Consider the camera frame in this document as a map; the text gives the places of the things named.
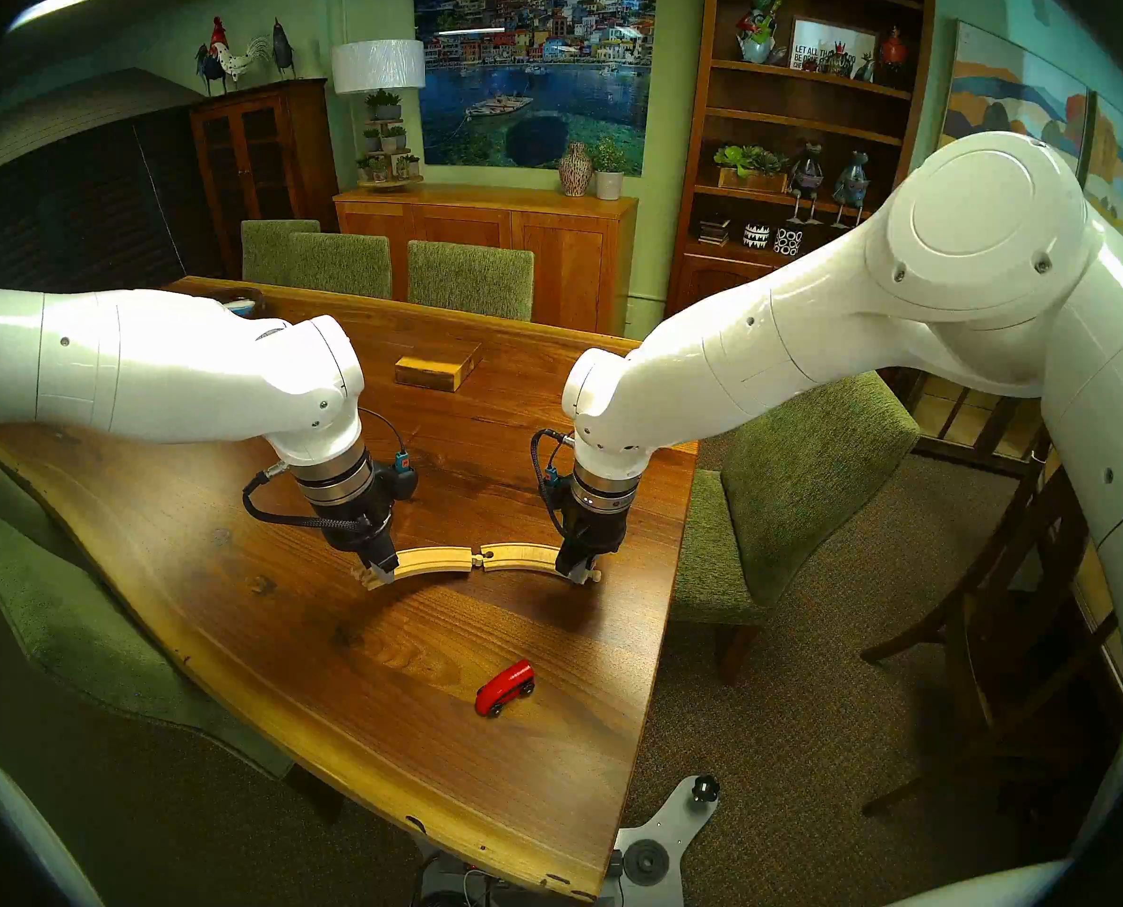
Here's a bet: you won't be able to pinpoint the colourful ceramic figurine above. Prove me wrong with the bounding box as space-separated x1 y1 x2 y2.
735 0 783 65

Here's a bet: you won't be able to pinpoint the blue rooster figurine red comb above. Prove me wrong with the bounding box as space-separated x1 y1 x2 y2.
195 17 232 96

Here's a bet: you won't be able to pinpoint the red toy train car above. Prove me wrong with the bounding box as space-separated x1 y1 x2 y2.
474 659 536 718

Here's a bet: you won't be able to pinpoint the dark wooden chair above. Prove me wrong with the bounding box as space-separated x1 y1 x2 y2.
859 461 1123 816

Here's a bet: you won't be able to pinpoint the harbour town painting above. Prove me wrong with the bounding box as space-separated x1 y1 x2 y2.
412 0 659 177

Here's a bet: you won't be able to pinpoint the white left shoulder shell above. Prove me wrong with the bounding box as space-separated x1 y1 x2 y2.
0 714 107 907

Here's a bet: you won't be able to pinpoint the plant in white pot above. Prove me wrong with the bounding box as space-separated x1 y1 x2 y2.
590 136 630 201

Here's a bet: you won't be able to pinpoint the light wood sideboard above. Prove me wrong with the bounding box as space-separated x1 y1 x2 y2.
333 184 640 337

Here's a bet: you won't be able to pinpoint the ceiling light panel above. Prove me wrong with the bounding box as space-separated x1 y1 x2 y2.
6 0 112 33

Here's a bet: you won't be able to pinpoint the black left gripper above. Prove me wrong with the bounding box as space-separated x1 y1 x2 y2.
321 494 400 585

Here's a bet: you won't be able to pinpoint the long legged bird figurine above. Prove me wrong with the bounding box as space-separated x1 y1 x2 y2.
831 149 871 228
788 143 825 224

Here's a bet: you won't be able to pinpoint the tall wooden bookshelf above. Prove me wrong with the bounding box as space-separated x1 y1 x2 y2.
665 0 940 320

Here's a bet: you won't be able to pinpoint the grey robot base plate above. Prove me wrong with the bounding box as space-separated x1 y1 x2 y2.
415 775 721 907

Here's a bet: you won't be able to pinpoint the curved wooden train track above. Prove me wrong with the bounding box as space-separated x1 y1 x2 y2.
481 542 603 585
361 545 483 591

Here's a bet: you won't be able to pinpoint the green upholstered chair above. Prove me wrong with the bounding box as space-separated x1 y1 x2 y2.
407 240 536 322
0 461 296 781
240 219 322 285
670 371 921 686
288 231 394 300

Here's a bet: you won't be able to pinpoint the rectangular wooden block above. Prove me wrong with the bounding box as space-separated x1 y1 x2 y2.
393 341 484 393

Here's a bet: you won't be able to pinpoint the white lamp shade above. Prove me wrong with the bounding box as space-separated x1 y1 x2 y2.
331 39 427 95

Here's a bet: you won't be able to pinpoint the black braided cable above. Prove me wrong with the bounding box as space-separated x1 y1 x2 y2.
242 461 345 530
529 429 577 539

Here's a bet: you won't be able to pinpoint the succulents in wooden planter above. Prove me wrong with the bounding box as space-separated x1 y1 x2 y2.
713 145 791 195

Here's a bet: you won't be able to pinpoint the dark table leg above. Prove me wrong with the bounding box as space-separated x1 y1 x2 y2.
286 766 347 826

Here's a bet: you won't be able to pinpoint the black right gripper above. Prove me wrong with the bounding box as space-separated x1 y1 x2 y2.
556 508 636 585

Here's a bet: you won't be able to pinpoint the framed text sign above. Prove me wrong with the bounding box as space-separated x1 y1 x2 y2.
788 17 879 75

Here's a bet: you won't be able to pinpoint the dark wood glass cabinet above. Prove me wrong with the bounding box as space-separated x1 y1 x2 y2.
190 78 340 278

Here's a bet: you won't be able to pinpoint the white rooster figurine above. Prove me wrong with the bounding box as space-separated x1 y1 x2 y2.
217 36 272 89

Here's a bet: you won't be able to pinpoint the tiered stand with succulents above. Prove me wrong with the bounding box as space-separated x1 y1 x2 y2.
356 89 424 191

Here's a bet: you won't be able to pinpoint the dark window blind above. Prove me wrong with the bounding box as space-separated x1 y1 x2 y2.
0 111 222 297

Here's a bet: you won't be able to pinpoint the dark glass door console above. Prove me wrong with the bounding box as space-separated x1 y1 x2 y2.
906 367 1054 470

